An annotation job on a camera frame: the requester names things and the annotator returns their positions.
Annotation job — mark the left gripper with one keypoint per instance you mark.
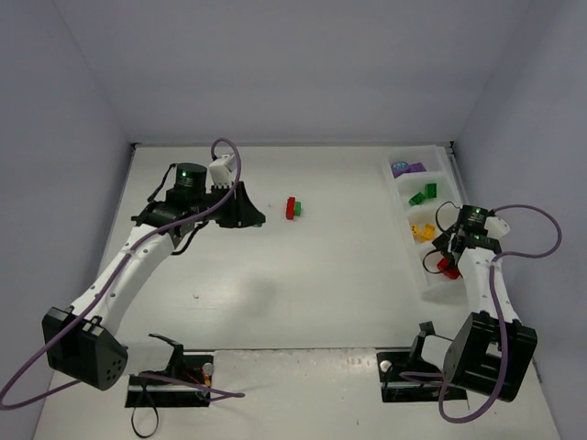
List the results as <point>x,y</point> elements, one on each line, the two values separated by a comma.
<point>237,207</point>

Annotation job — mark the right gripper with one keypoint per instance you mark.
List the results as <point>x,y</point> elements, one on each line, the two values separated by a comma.
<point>450,247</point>

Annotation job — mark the small red lego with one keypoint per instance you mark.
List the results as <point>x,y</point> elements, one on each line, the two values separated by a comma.
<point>443,265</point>

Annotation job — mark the red studded lego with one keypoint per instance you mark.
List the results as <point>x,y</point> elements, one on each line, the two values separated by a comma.
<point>290,208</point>

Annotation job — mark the purple oval lego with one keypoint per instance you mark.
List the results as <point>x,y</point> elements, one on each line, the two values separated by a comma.
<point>400,168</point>

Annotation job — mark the purple square lego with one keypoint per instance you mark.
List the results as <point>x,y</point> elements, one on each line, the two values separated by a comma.
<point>416,167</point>

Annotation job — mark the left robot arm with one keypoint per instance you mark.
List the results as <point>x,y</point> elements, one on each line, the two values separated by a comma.
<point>85,343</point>

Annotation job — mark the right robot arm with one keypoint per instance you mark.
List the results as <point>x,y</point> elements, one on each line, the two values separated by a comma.
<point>492,348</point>

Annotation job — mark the clear container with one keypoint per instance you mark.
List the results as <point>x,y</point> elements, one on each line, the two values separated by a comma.
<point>440,212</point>

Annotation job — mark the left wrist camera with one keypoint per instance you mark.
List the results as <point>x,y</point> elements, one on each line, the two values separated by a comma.
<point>221,170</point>

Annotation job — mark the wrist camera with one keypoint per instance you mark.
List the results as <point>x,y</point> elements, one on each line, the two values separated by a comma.
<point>221,170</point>
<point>496,227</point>

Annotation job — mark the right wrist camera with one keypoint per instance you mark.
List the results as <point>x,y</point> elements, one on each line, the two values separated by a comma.
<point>496,227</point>

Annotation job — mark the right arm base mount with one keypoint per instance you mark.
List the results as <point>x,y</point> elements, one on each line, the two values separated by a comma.
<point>415,373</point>

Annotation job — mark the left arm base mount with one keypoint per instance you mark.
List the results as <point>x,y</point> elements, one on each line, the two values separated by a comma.
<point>195,368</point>

